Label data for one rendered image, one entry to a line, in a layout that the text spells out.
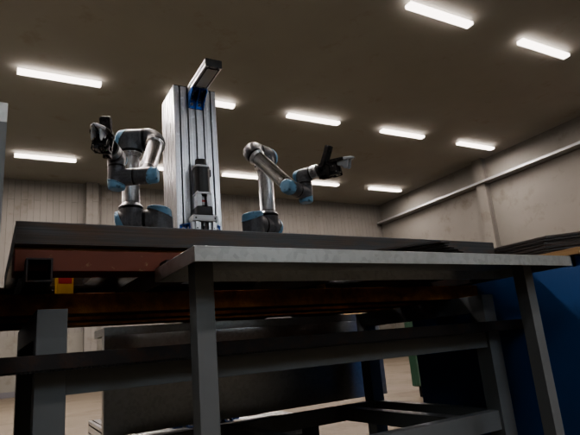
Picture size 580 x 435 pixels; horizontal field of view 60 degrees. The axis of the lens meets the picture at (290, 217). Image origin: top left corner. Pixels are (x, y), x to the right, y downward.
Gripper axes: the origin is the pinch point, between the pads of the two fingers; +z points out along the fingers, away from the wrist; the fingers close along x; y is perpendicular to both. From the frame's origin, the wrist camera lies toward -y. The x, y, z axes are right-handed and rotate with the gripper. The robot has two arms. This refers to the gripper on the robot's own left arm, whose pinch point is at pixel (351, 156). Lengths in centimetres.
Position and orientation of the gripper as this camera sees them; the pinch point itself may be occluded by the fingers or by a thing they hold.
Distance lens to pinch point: 257.4
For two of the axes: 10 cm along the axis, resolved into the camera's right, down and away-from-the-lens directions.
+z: 8.0, -2.0, -5.6
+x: -5.8, -0.4, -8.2
